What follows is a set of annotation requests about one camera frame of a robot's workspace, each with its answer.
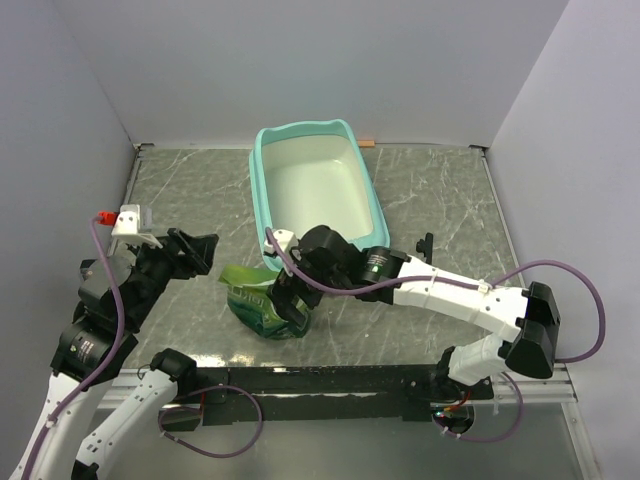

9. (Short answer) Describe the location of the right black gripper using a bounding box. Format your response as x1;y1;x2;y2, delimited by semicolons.
267;247;348;327

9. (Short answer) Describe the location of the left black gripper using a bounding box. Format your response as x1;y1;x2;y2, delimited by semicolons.
123;225;219;327

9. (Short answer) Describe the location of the green litter bag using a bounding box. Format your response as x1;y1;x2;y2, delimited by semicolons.
218;264;311;340

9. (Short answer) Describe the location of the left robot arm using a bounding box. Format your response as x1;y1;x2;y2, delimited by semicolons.
12;228;219;479

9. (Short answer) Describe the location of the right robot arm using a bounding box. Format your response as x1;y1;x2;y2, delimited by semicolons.
264;225;560;399

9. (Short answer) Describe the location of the teal litter box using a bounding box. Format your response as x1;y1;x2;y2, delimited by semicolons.
248;119;391;249

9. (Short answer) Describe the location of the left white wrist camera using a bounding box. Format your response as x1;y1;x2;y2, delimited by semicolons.
97;204;162;248

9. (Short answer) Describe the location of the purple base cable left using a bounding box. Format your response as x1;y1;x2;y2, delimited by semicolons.
157;384;264;457

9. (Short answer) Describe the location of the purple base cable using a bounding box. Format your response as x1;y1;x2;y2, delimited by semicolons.
434;374;526;445
157;384;264;457

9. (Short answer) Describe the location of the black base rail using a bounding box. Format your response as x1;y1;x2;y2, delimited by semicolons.
176;365;494;426

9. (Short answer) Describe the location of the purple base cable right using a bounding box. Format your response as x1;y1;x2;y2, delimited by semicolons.
434;374;526;445

